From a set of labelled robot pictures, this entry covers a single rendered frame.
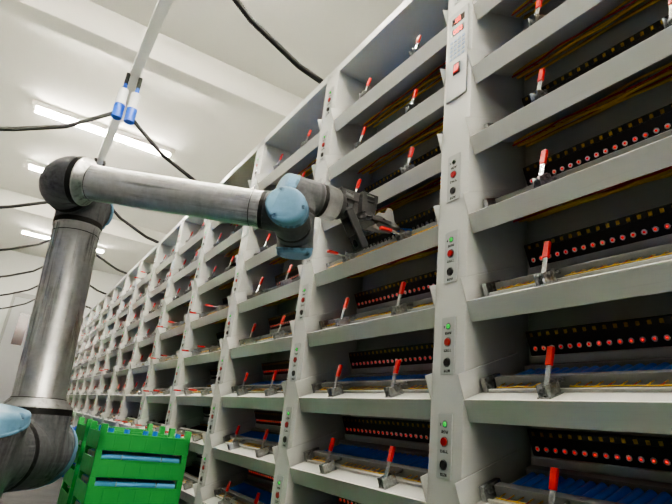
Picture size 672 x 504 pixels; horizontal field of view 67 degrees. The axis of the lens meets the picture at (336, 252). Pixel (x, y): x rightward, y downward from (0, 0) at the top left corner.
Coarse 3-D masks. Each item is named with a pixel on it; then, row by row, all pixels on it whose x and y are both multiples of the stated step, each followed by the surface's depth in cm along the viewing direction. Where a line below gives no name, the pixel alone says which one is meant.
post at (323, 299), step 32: (352, 96) 200; (352, 128) 196; (320, 224) 178; (320, 256) 175; (320, 288) 172; (352, 288) 179; (320, 352) 167; (288, 384) 167; (320, 416) 162; (288, 448) 156; (288, 480) 151
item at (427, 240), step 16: (400, 240) 134; (416, 240) 129; (432, 240) 125; (336, 256) 178; (368, 256) 146; (384, 256) 141; (400, 256) 135; (416, 256) 148; (320, 272) 169; (336, 272) 161; (352, 272) 154; (368, 272) 168
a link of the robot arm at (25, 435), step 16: (0, 416) 95; (16, 416) 97; (0, 432) 94; (16, 432) 97; (32, 432) 105; (0, 448) 94; (16, 448) 98; (32, 448) 103; (0, 464) 94; (16, 464) 98; (32, 464) 103; (0, 480) 95; (16, 480) 101; (0, 496) 96
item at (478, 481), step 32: (544, 448) 102; (576, 448) 96; (608, 448) 91; (640, 448) 86; (480, 480) 99; (512, 480) 103; (544, 480) 96; (576, 480) 94; (608, 480) 89; (640, 480) 86
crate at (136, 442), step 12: (96, 432) 169; (108, 432) 165; (120, 432) 185; (132, 432) 187; (168, 432) 194; (96, 444) 164; (108, 444) 165; (120, 444) 167; (132, 444) 169; (144, 444) 171; (156, 444) 173; (168, 444) 175; (180, 444) 177
